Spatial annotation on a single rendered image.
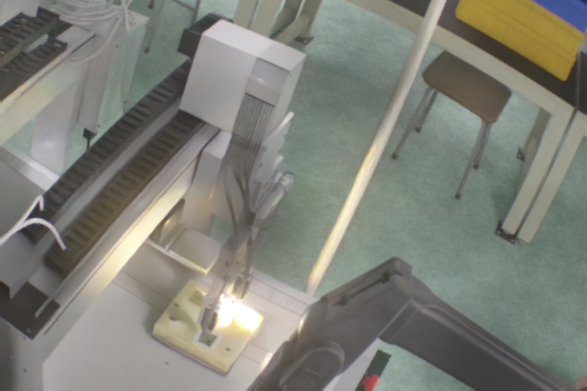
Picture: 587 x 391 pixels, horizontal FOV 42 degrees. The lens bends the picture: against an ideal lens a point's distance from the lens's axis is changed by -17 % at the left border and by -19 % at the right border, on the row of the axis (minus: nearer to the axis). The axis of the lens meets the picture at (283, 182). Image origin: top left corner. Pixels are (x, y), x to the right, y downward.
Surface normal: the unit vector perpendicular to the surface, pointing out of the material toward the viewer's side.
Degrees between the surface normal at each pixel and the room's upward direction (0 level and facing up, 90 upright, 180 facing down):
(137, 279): 0
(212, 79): 90
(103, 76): 90
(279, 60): 0
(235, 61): 90
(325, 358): 72
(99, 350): 0
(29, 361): 90
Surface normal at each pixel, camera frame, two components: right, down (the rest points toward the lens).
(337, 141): 0.28, -0.75
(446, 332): -0.03, 0.31
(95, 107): -0.38, 0.49
